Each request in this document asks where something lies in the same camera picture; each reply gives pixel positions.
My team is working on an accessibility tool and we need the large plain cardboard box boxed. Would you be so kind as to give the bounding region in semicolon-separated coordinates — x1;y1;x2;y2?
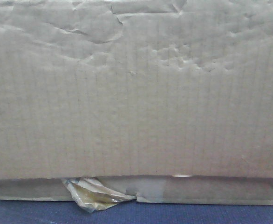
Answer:
0;0;273;205

